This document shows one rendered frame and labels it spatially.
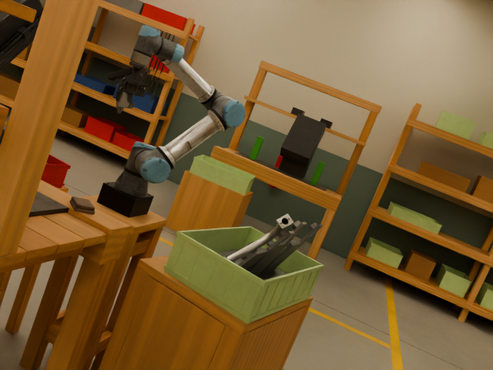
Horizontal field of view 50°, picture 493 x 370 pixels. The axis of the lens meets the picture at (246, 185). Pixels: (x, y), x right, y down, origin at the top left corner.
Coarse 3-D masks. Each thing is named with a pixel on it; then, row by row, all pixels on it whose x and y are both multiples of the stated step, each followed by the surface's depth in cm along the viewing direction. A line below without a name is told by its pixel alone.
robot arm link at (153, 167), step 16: (224, 96) 239; (208, 112) 234; (224, 112) 230; (240, 112) 233; (192, 128) 231; (208, 128) 231; (224, 128) 234; (176, 144) 228; (192, 144) 230; (144, 160) 224; (160, 160) 223; (176, 160) 229; (144, 176) 224; (160, 176) 225
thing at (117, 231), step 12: (48, 192) 209; (60, 192) 215; (84, 216) 199; (96, 216) 204; (108, 216) 209; (108, 228) 196; (120, 228) 202; (108, 240) 196; (120, 240) 205; (84, 252) 199; (96, 252) 198; (108, 252) 200; (120, 252) 209
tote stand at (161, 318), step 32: (160, 256) 221; (128, 288) 211; (160, 288) 204; (128, 320) 210; (160, 320) 203; (192, 320) 196; (224, 320) 190; (256, 320) 195; (288, 320) 228; (128, 352) 210; (160, 352) 203; (192, 352) 196; (224, 352) 190; (256, 352) 209; (288, 352) 249
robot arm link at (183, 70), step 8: (168, 64) 228; (176, 64) 228; (184, 64) 230; (176, 72) 231; (184, 72) 231; (192, 72) 233; (184, 80) 234; (192, 80) 234; (200, 80) 237; (192, 88) 237; (200, 88) 237; (208, 88) 240; (200, 96) 240; (208, 96) 240; (216, 96) 241; (208, 104) 242
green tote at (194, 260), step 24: (192, 240) 200; (216, 240) 232; (240, 240) 252; (168, 264) 206; (192, 264) 200; (216, 264) 196; (288, 264) 247; (312, 264) 242; (192, 288) 200; (216, 288) 195; (240, 288) 191; (264, 288) 188; (288, 288) 211; (312, 288) 239; (240, 312) 190; (264, 312) 199
